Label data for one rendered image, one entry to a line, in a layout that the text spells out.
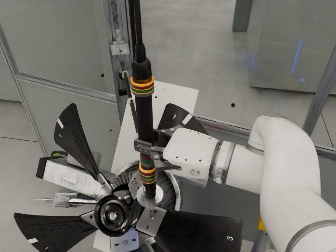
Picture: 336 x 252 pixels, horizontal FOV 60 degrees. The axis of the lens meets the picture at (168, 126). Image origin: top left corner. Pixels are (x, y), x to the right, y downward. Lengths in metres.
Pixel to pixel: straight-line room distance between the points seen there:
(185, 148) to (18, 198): 2.17
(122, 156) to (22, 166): 1.83
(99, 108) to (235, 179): 1.30
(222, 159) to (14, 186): 2.33
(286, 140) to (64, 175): 0.84
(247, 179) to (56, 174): 0.77
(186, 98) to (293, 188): 0.69
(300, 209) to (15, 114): 3.30
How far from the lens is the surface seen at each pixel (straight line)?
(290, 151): 0.47
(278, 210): 0.41
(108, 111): 1.74
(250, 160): 0.56
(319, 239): 0.34
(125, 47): 1.21
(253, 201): 1.84
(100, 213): 0.89
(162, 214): 0.90
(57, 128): 1.02
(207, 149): 0.59
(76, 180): 1.11
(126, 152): 1.13
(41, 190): 2.63
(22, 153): 3.00
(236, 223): 0.90
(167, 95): 1.07
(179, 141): 0.61
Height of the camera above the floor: 1.95
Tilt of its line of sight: 41 degrees down
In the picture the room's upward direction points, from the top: straight up
